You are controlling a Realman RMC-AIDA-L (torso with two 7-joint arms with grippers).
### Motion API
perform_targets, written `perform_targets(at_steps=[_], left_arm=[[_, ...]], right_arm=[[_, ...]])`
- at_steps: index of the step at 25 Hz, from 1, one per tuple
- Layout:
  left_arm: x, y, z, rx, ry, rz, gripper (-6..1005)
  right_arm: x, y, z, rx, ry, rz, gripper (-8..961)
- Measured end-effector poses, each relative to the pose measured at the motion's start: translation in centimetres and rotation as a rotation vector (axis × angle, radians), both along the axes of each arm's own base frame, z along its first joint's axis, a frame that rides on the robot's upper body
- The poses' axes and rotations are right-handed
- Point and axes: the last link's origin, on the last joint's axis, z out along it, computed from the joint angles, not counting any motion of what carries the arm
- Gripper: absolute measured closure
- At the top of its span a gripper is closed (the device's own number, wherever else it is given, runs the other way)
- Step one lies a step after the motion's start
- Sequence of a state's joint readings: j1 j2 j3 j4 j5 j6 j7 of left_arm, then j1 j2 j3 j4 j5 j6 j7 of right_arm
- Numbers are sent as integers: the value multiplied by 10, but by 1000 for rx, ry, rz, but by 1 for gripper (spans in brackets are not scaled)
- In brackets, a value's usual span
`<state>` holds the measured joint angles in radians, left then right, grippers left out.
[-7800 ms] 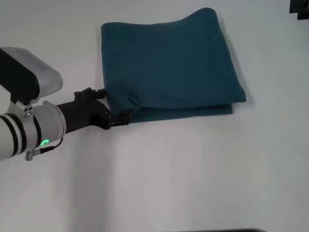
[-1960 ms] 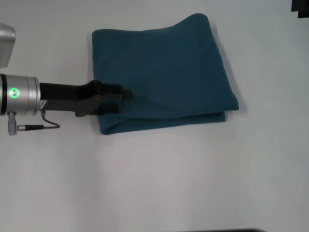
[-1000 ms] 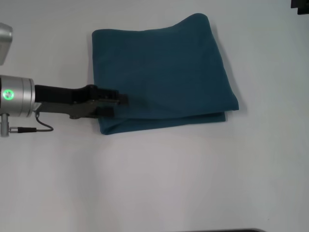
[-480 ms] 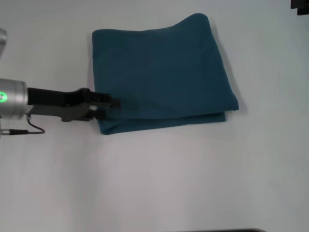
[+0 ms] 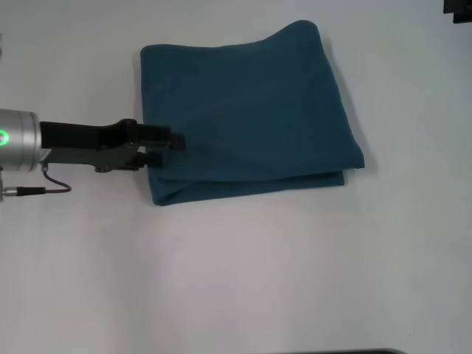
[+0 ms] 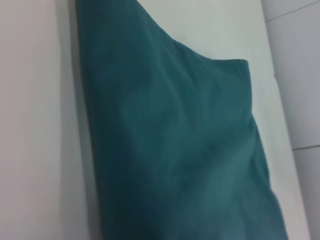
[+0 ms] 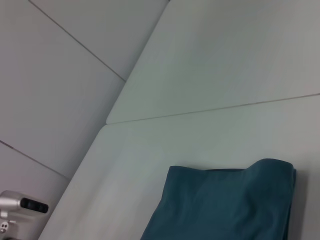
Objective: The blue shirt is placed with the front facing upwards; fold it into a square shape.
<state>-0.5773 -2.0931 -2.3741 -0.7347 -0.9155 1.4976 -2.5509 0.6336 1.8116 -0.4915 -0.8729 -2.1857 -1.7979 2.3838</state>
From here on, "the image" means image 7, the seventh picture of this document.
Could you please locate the teal t-shirt with pink print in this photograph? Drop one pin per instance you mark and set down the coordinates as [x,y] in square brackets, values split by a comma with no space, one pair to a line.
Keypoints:
[212,205]

